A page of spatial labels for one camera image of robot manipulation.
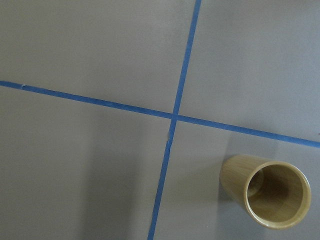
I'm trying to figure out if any wooden bamboo cup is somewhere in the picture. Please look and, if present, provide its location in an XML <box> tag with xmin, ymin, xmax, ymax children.
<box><xmin>219</xmin><ymin>155</ymin><xmax>312</xmax><ymax>230</ymax></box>

